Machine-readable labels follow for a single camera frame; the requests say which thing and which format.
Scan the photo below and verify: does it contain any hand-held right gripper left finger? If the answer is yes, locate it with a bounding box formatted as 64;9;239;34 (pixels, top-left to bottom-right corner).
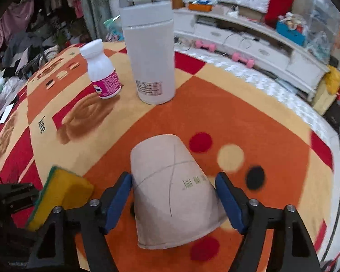
27;171;134;272

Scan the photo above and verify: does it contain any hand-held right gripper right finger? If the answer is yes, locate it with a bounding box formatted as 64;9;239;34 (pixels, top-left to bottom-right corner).
215;171;321;272

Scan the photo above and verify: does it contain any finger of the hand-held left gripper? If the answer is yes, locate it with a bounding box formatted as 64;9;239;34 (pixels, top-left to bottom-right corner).
0;184;41;216

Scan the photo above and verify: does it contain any yellow green sponge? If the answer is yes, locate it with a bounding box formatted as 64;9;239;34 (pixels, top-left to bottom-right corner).
27;166;95;231

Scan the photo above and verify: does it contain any brown cardboard tube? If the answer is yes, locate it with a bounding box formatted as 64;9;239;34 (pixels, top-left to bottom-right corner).
130;134;228;250

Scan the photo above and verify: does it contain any orange red printed blanket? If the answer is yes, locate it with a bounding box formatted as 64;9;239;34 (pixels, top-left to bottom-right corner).
0;41;335;272

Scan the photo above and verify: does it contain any white bottle pink label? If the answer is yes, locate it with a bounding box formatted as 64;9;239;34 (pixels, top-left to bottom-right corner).
79;39;122;100

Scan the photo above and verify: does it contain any pink dumbbell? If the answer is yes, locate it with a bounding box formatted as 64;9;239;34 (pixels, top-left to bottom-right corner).
232;51;255;69
195;40;216;53

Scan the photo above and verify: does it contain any white cylindrical flask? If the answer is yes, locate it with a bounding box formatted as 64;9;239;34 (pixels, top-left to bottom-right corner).
119;0;175;105

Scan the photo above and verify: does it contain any white low cabinet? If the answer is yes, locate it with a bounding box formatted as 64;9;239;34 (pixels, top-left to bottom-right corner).
173;7;330;102

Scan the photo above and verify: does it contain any yellow bag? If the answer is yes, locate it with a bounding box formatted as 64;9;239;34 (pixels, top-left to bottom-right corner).
324;66;340;95

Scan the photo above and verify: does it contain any mauve hanging shirt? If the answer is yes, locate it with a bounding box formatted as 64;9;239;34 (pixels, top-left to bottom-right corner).
0;1;36;51

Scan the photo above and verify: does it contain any small teal pack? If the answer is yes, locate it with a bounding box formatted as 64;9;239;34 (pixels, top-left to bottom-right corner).
103;17;122;32

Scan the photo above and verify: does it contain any blue basket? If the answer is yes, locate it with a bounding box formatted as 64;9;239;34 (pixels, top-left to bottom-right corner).
276;20;306;46

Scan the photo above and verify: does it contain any clear plastic bag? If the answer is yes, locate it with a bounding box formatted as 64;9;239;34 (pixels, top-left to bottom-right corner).
306;30;330;63

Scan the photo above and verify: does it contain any green patterned curtain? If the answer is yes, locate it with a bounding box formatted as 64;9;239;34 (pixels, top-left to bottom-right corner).
78;0;111;40

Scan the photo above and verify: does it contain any orange flat box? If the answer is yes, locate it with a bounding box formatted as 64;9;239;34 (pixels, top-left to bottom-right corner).
188;2;213;12

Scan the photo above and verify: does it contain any red cloth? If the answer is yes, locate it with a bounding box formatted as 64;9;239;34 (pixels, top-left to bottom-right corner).
265;0;298;29

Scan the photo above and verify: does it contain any clear display case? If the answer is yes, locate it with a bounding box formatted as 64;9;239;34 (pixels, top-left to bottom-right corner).
309;0;340;63

